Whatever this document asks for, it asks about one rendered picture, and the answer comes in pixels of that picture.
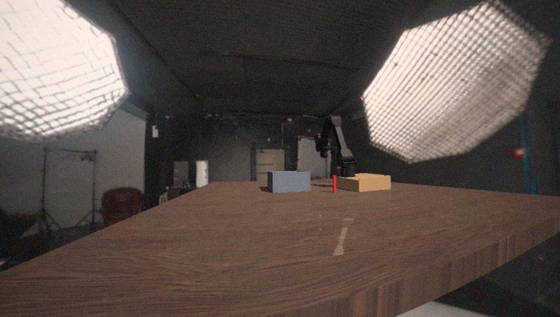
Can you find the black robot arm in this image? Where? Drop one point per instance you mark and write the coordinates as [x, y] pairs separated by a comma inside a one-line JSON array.
[[344, 156]]

